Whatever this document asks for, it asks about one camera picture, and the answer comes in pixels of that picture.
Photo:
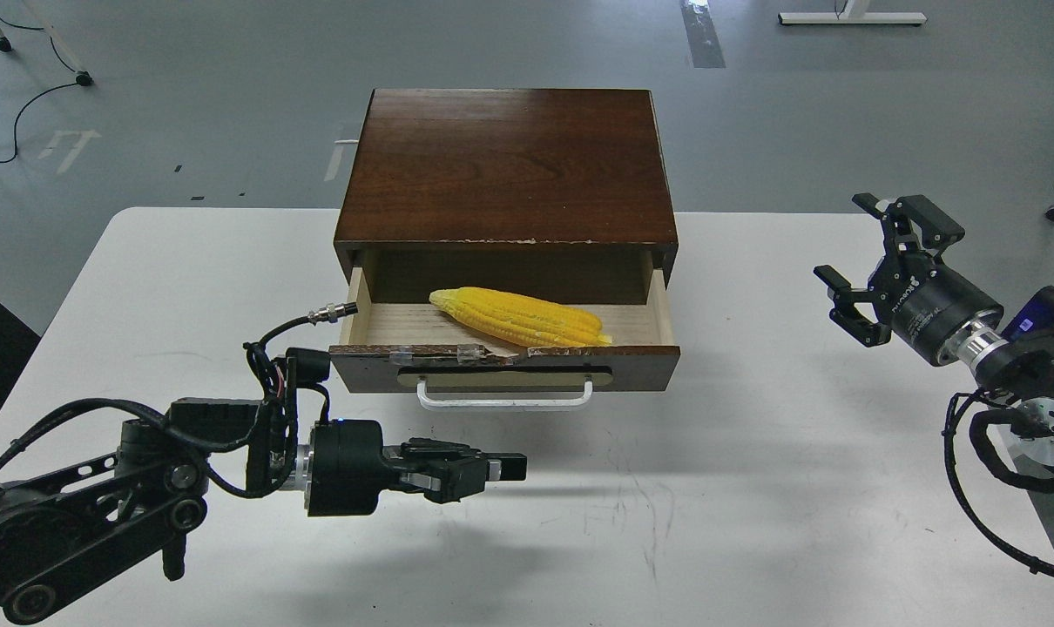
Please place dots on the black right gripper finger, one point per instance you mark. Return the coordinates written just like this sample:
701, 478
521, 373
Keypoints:
915, 230
844, 311

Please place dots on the wooden drawer with white handle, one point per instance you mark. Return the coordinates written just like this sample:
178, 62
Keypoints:
398, 341

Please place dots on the dark wooden cabinet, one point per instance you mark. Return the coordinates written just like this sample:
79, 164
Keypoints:
508, 167

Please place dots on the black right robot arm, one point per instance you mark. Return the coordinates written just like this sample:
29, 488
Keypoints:
1013, 436

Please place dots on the yellow corn cob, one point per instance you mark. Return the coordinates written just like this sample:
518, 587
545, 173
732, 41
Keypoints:
521, 320

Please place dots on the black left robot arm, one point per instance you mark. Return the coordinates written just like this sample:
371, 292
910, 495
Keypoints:
67, 532

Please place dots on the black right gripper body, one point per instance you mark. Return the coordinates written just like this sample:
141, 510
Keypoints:
926, 303

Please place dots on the white table base foot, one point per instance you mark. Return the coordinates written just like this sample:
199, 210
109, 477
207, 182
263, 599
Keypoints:
852, 13

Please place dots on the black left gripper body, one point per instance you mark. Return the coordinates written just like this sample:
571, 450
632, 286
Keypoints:
347, 469

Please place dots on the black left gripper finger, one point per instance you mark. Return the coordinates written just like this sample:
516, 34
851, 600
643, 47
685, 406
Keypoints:
427, 452
447, 479

